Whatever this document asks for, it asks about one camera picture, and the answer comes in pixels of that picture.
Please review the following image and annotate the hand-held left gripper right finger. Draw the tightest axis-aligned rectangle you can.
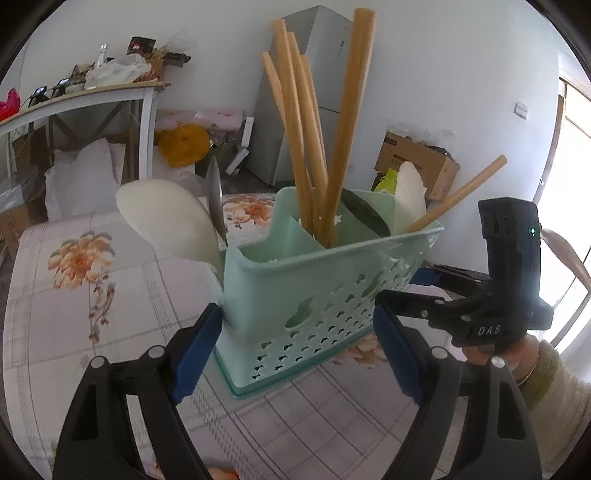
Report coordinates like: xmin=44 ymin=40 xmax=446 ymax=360
xmin=373 ymin=304 xmax=543 ymax=480

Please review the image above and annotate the green plastic utensil basket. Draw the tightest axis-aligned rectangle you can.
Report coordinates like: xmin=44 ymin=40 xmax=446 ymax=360
xmin=213 ymin=186 xmax=445 ymax=398

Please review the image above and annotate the white woven sack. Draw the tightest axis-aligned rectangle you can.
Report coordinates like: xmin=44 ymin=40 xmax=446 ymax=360
xmin=44 ymin=138 xmax=127 ymax=217

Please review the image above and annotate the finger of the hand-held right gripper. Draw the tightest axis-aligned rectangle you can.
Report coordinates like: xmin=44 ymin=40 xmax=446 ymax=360
xmin=375 ymin=289 xmax=445 ymax=320
xmin=407 ymin=263 xmax=493 ymax=292

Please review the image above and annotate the pink floral roll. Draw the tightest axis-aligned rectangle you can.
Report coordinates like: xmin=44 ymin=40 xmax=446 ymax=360
xmin=157 ymin=107 xmax=245 ymax=134

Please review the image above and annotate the wooden chopstick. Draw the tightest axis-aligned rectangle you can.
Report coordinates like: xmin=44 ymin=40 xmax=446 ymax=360
xmin=321 ymin=8 xmax=376 ymax=247
xmin=403 ymin=154 xmax=508 ymax=234
xmin=271 ymin=19 xmax=315 ymax=232
xmin=300 ymin=54 xmax=329 ymax=185
xmin=286 ymin=31 xmax=328 ymax=241
xmin=262 ymin=51 xmax=289 ymax=139

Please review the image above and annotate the large cardboard box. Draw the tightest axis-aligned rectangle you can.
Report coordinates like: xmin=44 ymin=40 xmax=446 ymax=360
xmin=374 ymin=131 xmax=460 ymax=201

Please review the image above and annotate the white table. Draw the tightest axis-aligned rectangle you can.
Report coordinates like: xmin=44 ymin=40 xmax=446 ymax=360
xmin=0 ymin=83 xmax=166 ymax=185

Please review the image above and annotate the person's right hand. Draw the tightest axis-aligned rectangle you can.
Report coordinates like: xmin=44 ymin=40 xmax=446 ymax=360
xmin=462 ymin=335 xmax=542 ymax=388

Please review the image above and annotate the grey refrigerator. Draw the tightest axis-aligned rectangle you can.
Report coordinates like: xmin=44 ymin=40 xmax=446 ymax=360
xmin=247 ymin=6 xmax=356 ymax=185

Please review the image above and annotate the white panel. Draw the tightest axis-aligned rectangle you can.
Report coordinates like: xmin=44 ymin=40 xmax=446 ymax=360
xmin=226 ymin=115 xmax=254 ymax=175

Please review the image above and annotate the brown printed cardboard box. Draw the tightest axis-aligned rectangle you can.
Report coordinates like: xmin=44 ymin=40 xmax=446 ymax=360
xmin=148 ymin=48 xmax=190 ymax=79

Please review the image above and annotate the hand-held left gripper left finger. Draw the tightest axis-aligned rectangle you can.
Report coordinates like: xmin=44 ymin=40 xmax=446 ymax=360
xmin=53 ymin=302 xmax=225 ymax=480

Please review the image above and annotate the red plastic bag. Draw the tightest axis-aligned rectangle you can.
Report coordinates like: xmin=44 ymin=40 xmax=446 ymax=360
xmin=0 ymin=88 xmax=21 ymax=121

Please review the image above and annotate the small cardboard box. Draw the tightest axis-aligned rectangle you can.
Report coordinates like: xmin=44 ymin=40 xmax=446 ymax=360
xmin=0 ymin=203 xmax=35 ymax=259

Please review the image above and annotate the white plastic bag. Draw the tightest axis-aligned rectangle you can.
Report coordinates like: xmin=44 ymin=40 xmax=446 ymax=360
xmin=85 ymin=54 xmax=152 ymax=88

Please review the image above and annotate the floral tablecloth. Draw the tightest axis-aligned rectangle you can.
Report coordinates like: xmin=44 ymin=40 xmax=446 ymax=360
xmin=2 ymin=191 xmax=467 ymax=480

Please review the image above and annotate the yellow plastic bag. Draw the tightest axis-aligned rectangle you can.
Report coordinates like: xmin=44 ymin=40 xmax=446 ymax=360
xmin=157 ymin=124 xmax=212 ymax=168

